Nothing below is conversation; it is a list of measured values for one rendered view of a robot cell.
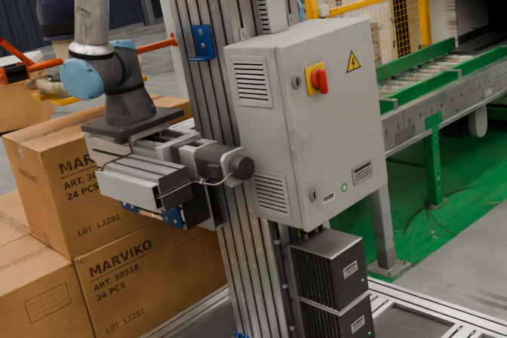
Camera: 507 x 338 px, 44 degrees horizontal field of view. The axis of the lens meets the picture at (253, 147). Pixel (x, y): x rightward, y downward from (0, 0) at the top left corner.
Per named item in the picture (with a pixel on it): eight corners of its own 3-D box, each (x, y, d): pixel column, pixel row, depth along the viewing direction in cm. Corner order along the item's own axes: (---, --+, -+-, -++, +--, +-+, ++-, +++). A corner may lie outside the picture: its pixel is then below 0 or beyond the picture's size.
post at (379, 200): (385, 261, 287) (360, 43, 256) (397, 265, 282) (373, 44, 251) (376, 268, 283) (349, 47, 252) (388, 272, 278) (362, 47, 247)
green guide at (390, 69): (442, 49, 429) (440, 35, 426) (456, 49, 421) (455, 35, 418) (269, 120, 335) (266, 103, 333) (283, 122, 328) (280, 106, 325)
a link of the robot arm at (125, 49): (151, 78, 186) (141, 32, 182) (127, 90, 174) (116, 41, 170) (117, 81, 191) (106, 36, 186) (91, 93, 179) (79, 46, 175)
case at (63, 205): (161, 178, 280) (141, 91, 268) (212, 197, 249) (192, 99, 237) (30, 231, 248) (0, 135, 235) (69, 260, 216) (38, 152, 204)
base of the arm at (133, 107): (167, 111, 185) (159, 78, 182) (123, 127, 176) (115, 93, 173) (138, 107, 196) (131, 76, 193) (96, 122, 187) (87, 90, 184)
